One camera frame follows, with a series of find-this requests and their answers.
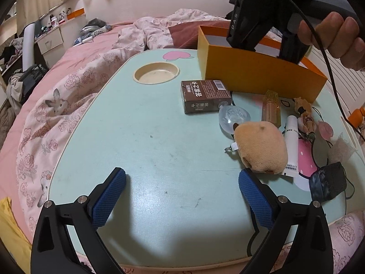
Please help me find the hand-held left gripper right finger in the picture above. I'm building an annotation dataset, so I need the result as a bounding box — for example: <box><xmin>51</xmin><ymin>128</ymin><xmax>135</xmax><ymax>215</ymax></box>
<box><xmin>238</xmin><ymin>168</ymin><xmax>334</xmax><ymax>274</ymax></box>

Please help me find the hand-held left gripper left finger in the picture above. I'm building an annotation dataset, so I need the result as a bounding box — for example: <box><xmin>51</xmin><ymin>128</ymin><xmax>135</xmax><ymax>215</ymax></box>
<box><xmin>30</xmin><ymin>167</ymin><xmax>127</xmax><ymax>274</ymax></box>

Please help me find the tan plush toy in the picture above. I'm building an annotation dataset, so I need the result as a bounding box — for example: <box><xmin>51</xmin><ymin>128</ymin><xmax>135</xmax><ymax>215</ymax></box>
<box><xmin>224</xmin><ymin>121</ymin><xmax>288</xmax><ymax>174</ymax></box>

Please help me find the orange cardboard box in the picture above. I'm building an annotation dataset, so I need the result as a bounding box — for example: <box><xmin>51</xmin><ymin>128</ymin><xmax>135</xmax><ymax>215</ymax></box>
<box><xmin>197</xmin><ymin>25</ymin><xmax>328</xmax><ymax>105</ymax></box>

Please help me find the white tube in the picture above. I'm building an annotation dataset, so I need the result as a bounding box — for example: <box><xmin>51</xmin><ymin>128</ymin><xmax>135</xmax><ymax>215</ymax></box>
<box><xmin>282</xmin><ymin>115</ymin><xmax>299</xmax><ymax>177</ymax></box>

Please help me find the dark patterned pouch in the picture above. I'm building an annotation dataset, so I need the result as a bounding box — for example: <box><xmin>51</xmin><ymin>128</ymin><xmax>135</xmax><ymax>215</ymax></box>
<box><xmin>309</xmin><ymin>161</ymin><xmax>354</xmax><ymax>202</ymax></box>

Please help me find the clear plastic capsule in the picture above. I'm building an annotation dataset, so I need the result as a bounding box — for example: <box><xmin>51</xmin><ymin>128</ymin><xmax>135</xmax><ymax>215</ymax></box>
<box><xmin>218</xmin><ymin>105</ymin><xmax>251</xmax><ymax>134</ymax></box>

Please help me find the amber glass bottle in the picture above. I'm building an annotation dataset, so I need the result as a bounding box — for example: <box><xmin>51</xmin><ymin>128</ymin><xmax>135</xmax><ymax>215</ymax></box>
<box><xmin>262</xmin><ymin>90</ymin><xmax>282</xmax><ymax>129</ymax></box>

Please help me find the figurine keychain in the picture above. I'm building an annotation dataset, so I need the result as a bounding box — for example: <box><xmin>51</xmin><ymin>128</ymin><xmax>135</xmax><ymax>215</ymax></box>
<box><xmin>294</xmin><ymin>96</ymin><xmax>318</xmax><ymax>143</ymax></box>

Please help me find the beige mesh bag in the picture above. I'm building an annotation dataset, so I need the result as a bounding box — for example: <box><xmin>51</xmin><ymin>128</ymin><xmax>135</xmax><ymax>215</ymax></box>
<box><xmin>328</xmin><ymin>133</ymin><xmax>355</xmax><ymax>164</ymax></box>

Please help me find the brown card box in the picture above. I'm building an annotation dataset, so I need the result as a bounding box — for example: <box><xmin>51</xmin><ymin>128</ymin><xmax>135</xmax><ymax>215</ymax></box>
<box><xmin>180</xmin><ymin>80</ymin><xmax>232</xmax><ymax>115</ymax></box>

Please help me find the person's right hand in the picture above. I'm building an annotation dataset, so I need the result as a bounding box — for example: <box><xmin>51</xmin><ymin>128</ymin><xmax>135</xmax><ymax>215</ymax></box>
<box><xmin>284</xmin><ymin>0</ymin><xmax>365</xmax><ymax>71</ymax></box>

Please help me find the maroon pillow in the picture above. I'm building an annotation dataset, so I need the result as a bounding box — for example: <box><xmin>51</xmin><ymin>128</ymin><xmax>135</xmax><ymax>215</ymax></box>
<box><xmin>168</xmin><ymin>20</ymin><xmax>229</xmax><ymax>50</ymax></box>

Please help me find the yellow cloth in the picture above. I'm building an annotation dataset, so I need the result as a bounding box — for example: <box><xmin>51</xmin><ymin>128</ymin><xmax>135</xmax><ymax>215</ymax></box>
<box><xmin>0</xmin><ymin>197</ymin><xmax>32</xmax><ymax>274</ymax></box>

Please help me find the orange bottle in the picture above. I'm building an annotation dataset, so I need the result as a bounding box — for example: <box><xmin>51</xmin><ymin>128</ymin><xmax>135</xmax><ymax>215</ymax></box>
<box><xmin>349</xmin><ymin>109</ymin><xmax>365</xmax><ymax>126</ymax></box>

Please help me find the black bag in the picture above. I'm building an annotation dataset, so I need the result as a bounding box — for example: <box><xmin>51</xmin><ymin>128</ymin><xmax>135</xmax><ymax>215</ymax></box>
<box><xmin>20</xmin><ymin>64</ymin><xmax>49</xmax><ymax>92</ymax></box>

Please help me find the pile of clothes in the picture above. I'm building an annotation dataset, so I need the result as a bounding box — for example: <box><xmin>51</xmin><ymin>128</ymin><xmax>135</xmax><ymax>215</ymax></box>
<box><xmin>0</xmin><ymin>37</ymin><xmax>29</xmax><ymax>109</ymax></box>

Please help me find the blue floral cloth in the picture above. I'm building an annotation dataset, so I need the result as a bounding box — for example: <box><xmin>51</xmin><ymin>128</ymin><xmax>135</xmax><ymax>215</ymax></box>
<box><xmin>73</xmin><ymin>26</ymin><xmax>115</xmax><ymax>46</ymax></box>

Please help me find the pink bed sheet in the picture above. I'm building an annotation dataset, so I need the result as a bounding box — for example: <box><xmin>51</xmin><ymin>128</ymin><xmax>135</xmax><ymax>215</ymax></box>
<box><xmin>0</xmin><ymin>23</ymin><xmax>137</xmax><ymax>234</ymax></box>

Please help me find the dark grey cloth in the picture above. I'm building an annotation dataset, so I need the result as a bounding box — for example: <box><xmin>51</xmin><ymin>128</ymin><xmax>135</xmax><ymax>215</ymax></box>
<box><xmin>86</xmin><ymin>18</ymin><xmax>107</xmax><ymax>28</ymax></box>

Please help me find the white nightstand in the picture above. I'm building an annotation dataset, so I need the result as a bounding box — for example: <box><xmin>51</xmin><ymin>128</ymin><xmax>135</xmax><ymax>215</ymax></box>
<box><xmin>37</xmin><ymin>27</ymin><xmax>64</xmax><ymax>54</ymax></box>

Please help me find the white roll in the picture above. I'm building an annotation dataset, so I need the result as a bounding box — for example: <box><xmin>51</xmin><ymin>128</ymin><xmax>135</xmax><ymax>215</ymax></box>
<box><xmin>23</xmin><ymin>23</ymin><xmax>36</xmax><ymax>72</ymax></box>

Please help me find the orange shelf box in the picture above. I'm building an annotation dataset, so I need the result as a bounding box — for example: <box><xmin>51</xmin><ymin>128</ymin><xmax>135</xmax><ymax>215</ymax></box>
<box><xmin>68</xmin><ymin>8</ymin><xmax>86</xmax><ymax>20</ymax></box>

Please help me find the black cable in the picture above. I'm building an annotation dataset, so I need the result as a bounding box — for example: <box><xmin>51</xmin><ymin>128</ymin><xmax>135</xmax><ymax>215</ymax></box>
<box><xmin>268</xmin><ymin>0</ymin><xmax>354</xmax><ymax>129</ymax></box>

